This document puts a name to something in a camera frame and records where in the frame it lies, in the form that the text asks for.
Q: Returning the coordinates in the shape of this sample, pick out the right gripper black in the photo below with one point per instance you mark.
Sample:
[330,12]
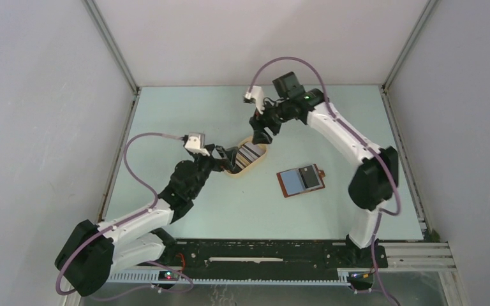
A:
[261,136]

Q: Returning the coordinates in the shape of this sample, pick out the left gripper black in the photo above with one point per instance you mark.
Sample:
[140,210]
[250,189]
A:
[227,157]

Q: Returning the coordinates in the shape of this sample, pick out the black credit card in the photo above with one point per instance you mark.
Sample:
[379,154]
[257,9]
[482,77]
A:
[310,177]

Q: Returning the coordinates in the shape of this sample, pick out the brown leather card holder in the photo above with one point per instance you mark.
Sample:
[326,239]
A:
[291,184]

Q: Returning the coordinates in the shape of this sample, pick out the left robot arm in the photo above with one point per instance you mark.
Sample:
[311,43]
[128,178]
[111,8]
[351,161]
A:
[143,224]

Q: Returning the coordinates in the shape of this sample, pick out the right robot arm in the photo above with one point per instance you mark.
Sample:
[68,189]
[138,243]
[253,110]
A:
[376,176]

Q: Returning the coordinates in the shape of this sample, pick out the beige oval tray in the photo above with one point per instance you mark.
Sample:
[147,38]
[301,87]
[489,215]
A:
[233,173]

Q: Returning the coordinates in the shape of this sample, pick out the small circuit board led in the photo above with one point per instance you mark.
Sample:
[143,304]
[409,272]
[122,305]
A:
[168,276]

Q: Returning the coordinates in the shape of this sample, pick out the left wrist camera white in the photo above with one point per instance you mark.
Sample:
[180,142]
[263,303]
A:
[195,144]

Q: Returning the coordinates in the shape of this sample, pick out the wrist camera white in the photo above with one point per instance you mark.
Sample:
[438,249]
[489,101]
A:
[195,144]
[255,95]

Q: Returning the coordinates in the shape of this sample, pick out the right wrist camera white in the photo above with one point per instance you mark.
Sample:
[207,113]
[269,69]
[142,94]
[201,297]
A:
[255,95]

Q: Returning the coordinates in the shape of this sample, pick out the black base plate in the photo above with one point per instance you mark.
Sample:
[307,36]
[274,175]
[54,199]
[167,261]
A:
[270,260]

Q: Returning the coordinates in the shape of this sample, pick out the aluminium frame rail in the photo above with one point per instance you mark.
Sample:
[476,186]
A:
[401,257]

